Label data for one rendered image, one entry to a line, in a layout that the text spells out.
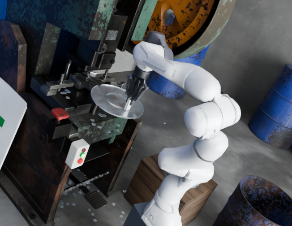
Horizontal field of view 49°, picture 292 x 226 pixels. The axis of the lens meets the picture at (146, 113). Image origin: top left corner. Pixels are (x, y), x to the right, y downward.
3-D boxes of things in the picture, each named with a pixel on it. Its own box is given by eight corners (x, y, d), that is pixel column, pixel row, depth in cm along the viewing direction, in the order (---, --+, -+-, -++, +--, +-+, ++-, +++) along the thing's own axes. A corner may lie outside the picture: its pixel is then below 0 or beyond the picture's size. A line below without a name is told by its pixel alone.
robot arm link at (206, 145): (224, 158, 125) (250, 141, 110) (189, 170, 117) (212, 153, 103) (202, 115, 131) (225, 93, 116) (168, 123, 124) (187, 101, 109)
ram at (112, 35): (116, 69, 172) (135, 16, 158) (96, 71, 160) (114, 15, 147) (96, 54, 179) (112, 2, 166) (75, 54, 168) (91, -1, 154)
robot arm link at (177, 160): (218, 166, 122) (174, 151, 119) (190, 183, 143) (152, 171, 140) (220, 140, 128) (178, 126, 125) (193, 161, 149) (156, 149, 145)
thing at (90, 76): (98, 86, 182) (100, 79, 180) (78, 89, 171) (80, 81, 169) (88, 78, 186) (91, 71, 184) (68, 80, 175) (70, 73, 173)
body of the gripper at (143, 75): (132, 64, 150) (125, 81, 154) (145, 73, 146) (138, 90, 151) (141, 63, 156) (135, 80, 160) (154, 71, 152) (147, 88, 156)
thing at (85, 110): (122, 105, 194) (126, 96, 191) (62, 118, 159) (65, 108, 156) (91, 79, 207) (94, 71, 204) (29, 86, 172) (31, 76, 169)
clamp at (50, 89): (73, 92, 172) (78, 75, 168) (46, 96, 159) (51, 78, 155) (66, 86, 175) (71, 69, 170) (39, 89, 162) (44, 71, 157)
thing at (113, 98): (118, 124, 149) (119, 123, 148) (78, 89, 160) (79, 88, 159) (153, 112, 172) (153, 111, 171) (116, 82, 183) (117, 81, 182)
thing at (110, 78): (116, 85, 199) (121, 71, 194) (96, 88, 185) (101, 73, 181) (109, 80, 201) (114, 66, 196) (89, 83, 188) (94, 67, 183)
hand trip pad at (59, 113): (66, 128, 146) (70, 115, 143) (55, 131, 142) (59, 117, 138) (57, 119, 149) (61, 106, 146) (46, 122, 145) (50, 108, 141)
